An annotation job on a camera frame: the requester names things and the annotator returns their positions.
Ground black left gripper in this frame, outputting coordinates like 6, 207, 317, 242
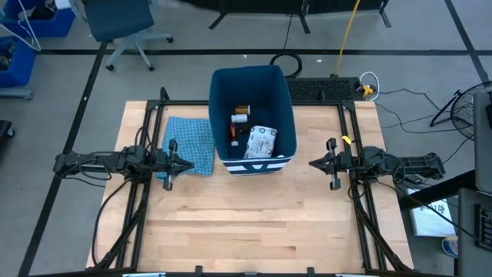
152, 138, 195, 192

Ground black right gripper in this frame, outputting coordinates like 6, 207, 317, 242
307, 137, 354, 192

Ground white packet with dark print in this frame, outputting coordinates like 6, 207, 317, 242
243, 125, 278, 160

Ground navy fabric basket striped base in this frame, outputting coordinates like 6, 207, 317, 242
208, 64, 298, 178

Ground small blue storage bin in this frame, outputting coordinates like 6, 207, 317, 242
0, 36, 38, 88

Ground large blue storage bin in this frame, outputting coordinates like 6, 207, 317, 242
0, 0, 77, 38

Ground blue patterned cloth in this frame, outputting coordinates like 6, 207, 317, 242
155, 115, 216, 182

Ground black perforated metal plate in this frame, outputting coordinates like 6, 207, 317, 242
286, 76, 364, 102

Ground white printed booklet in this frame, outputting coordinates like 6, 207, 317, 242
406, 188, 457, 239

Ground black table stand legs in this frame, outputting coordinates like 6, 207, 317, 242
180, 0, 392, 35

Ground blue and white round object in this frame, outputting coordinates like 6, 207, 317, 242
440, 235, 459, 259

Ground black floor fan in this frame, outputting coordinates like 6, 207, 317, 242
429, 80, 492, 142

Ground blue office chair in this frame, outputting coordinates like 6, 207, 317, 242
71, 0, 175, 72

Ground grey cart base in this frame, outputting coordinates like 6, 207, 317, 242
0, 86, 35, 101

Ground black caster object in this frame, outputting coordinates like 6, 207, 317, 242
0, 119, 16, 140

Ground black metal table frame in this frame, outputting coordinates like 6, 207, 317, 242
86, 86, 415, 275

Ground black floor cable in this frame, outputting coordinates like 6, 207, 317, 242
374, 87, 476, 136

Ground white cable loop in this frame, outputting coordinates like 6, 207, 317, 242
359, 71, 381, 102

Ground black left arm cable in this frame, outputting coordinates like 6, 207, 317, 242
91, 179, 130, 267

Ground coiled black cable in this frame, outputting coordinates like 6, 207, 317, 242
268, 13, 304, 79

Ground yellow floor cable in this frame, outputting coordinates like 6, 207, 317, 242
333, 0, 362, 77

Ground thin white cord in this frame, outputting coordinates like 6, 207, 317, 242
0, 0, 43, 52

